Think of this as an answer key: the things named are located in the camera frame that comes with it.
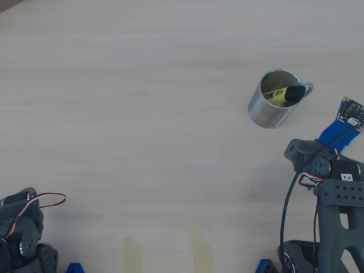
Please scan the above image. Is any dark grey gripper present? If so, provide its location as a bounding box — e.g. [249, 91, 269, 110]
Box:
[284, 138, 341, 179]

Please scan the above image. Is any silver metal cup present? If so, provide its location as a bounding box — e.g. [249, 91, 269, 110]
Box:
[247, 68, 315, 130]

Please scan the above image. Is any yellow highlighter black cap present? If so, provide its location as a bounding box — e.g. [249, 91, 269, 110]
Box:
[262, 84, 305, 104]

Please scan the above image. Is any yellow masking tape strip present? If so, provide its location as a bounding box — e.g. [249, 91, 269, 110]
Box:
[122, 237, 143, 273]
[191, 229, 213, 273]

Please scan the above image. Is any red white black servo wire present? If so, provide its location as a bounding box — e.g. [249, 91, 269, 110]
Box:
[297, 150, 342, 273]
[5, 192, 67, 243]

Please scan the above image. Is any blue printed camera mount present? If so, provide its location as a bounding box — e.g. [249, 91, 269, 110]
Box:
[315, 118, 359, 156]

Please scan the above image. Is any small wrist camera circuit board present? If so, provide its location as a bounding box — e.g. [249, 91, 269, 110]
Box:
[336, 96, 364, 134]

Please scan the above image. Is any blue arm base mount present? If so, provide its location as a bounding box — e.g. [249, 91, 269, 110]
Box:
[254, 258, 278, 273]

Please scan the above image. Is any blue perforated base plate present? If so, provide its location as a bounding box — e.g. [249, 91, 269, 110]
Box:
[65, 262, 86, 273]

